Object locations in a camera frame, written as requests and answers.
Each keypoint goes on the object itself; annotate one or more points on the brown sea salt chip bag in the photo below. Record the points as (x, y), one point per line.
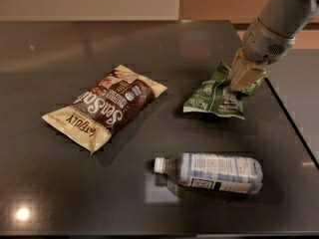
(99, 113)

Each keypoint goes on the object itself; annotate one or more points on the blue plastic water bottle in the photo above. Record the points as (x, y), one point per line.
(212, 171)

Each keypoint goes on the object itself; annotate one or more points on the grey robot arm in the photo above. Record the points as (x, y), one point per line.
(288, 17)

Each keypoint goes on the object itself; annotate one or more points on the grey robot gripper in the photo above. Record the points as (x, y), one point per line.
(264, 44)

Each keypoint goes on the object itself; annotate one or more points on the green jalapeno chip bag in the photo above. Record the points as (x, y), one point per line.
(215, 96)

